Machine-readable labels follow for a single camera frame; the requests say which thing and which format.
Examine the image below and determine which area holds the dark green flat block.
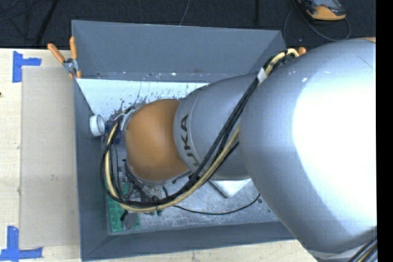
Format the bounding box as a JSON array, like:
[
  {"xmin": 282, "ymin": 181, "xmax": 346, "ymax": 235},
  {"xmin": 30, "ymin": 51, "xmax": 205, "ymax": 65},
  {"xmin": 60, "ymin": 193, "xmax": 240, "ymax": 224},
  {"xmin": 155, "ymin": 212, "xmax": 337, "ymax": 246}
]
[{"xmin": 105, "ymin": 174, "xmax": 142, "ymax": 233}]

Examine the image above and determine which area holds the white flat block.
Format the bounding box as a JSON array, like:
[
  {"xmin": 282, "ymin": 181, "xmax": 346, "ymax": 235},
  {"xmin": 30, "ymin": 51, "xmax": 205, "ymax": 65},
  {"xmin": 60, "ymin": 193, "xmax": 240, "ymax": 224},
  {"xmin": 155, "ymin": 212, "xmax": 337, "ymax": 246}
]
[{"xmin": 209, "ymin": 179, "xmax": 253, "ymax": 199}]

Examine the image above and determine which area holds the white cup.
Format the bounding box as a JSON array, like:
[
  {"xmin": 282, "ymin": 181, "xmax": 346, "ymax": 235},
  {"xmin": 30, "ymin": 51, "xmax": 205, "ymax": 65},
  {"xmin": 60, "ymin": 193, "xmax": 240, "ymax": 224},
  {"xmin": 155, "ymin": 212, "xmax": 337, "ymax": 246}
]
[{"xmin": 88, "ymin": 114, "xmax": 107, "ymax": 137}]

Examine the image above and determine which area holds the grey metal bin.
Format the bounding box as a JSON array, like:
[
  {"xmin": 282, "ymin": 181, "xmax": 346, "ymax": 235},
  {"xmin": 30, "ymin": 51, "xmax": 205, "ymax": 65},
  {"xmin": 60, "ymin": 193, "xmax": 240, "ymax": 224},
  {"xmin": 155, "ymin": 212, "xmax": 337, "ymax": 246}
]
[{"xmin": 71, "ymin": 20, "xmax": 305, "ymax": 261}]

